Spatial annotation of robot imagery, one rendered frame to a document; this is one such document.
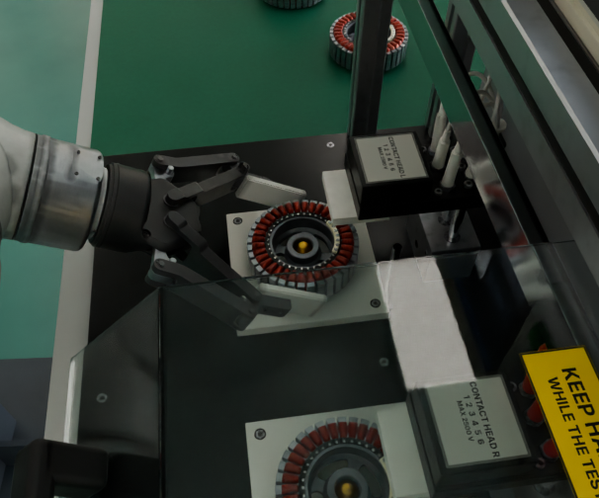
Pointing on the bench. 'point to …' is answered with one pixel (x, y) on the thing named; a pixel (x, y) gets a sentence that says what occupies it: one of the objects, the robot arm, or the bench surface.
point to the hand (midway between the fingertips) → (299, 248)
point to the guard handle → (58, 470)
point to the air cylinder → (423, 228)
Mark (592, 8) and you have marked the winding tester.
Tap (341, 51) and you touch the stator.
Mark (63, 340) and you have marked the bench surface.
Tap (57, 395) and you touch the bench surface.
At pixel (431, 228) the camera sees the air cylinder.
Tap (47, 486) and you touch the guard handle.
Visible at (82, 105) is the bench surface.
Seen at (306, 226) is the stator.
